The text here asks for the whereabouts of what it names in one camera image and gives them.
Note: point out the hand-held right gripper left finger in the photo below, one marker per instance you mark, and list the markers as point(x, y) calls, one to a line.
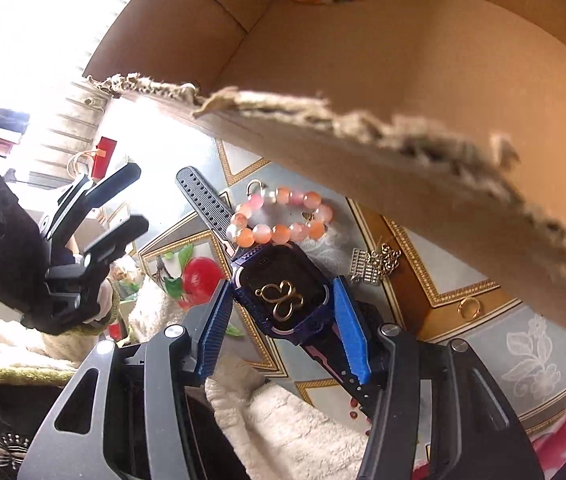
point(213, 330)

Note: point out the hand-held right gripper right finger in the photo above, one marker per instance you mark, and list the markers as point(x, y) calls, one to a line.
point(353, 330)

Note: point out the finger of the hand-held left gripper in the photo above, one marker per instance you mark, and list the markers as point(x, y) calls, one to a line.
point(118, 237)
point(108, 187)

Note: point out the silver bow hair clip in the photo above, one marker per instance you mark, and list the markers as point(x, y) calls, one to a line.
point(364, 267)

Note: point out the gold clover outline charm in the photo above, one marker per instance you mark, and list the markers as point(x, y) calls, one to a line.
point(281, 300)

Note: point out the dark blue smart watch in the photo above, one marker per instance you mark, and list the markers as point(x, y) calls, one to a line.
point(263, 270)

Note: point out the brown cardboard box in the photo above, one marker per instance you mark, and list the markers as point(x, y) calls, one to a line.
point(413, 85)

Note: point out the red paper tag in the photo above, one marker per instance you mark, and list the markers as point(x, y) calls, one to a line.
point(105, 157)

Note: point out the metal window railing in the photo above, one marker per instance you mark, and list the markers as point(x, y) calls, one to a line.
point(68, 125)

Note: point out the white fluffy cloth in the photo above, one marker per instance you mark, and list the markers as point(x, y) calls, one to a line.
point(273, 430)

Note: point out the fruit printed tablecloth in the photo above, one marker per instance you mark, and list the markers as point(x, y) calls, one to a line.
point(528, 355)

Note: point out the pink blanket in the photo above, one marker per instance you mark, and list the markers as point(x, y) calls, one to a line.
point(563, 445)

